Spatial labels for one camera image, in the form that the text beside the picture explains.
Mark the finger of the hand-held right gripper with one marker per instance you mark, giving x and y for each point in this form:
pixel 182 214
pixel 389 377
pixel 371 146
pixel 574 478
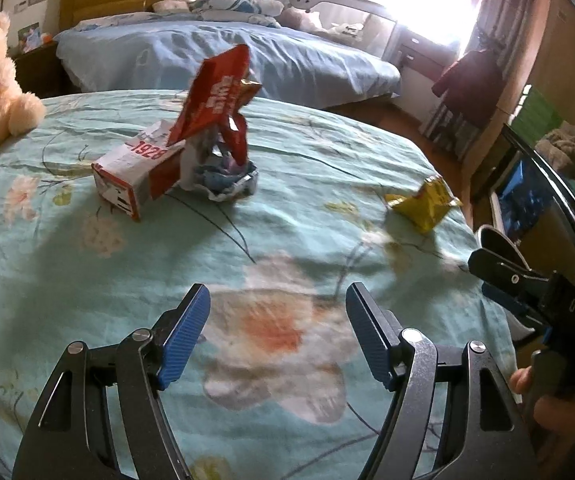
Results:
pixel 510 272
pixel 505 297

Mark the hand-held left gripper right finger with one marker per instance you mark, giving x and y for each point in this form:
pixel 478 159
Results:
pixel 371 340

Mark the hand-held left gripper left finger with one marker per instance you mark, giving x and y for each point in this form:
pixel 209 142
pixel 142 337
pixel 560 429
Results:
pixel 183 340

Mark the yellow wrapper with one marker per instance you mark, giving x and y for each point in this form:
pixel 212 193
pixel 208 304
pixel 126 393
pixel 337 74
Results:
pixel 425 205

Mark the person's right hand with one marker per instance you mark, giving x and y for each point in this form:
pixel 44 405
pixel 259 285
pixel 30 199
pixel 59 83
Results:
pixel 560 417

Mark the flat screen television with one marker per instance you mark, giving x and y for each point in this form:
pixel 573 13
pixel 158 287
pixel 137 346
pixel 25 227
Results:
pixel 527 195

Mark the teal floral blanket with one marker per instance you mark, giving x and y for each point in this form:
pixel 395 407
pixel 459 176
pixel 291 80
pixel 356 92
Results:
pixel 117 270

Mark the grey plush cloth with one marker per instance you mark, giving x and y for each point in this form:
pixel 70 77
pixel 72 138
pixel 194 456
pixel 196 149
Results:
pixel 565 152

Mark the striped hanging cloth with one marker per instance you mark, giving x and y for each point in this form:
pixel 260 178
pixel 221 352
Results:
pixel 440 130

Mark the green panel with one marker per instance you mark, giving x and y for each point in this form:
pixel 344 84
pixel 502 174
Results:
pixel 540 115

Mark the blue and white crumpled wrapper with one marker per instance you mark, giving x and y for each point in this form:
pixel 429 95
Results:
pixel 227 182

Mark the white and red carton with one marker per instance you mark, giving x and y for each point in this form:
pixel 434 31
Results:
pixel 132 170

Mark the dark red hanging jacket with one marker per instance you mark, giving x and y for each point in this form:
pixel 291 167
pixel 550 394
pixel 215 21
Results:
pixel 470 85

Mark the desk by window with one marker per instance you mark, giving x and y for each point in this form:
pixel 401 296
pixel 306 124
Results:
pixel 425 55

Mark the red snack bag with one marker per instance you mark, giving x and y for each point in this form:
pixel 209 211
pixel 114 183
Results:
pixel 217 95

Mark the bed with blue sheet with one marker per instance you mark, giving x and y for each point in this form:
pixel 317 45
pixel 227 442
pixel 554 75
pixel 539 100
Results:
pixel 177 55

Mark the wooden nightstand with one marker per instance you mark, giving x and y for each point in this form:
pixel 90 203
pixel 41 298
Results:
pixel 42 72

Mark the pink pillow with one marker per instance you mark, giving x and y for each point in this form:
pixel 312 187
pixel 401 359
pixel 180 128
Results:
pixel 171 6

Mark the white and blue printed pillow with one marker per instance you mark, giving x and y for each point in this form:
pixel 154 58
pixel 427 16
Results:
pixel 237 6

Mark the grey bed guard rail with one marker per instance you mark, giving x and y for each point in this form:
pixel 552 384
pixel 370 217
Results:
pixel 347 10

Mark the photo frame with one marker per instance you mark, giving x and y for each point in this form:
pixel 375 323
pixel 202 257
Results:
pixel 30 37

